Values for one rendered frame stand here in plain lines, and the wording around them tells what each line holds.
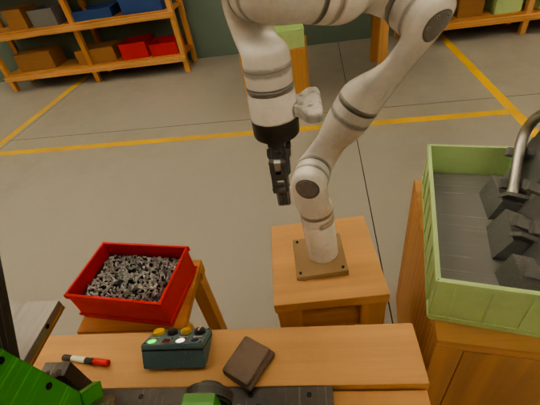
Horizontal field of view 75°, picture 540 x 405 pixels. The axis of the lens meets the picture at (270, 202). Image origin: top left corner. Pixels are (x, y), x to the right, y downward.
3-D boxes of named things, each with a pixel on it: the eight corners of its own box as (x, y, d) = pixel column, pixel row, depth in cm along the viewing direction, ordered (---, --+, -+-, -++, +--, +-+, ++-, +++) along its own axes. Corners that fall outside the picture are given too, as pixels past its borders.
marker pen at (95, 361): (63, 362, 87) (59, 358, 86) (67, 355, 88) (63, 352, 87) (108, 368, 84) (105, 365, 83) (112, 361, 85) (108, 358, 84)
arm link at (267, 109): (324, 123, 50) (322, 81, 47) (248, 132, 52) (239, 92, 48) (320, 96, 57) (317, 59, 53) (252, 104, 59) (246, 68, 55)
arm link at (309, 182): (324, 175, 81) (330, 227, 92) (329, 152, 87) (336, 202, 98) (285, 174, 84) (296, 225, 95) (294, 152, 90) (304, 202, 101)
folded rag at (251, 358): (248, 338, 85) (246, 332, 83) (276, 354, 81) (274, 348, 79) (222, 374, 79) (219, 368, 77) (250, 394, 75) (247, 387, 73)
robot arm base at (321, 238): (304, 243, 110) (296, 203, 99) (333, 237, 110) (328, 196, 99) (311, 266, 103) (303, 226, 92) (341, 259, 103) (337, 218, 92)
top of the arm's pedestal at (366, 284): (272, 234, 124) (270, 226, 121) (363, 222, 122) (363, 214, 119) (275, 313, 99) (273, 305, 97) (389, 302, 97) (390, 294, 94)
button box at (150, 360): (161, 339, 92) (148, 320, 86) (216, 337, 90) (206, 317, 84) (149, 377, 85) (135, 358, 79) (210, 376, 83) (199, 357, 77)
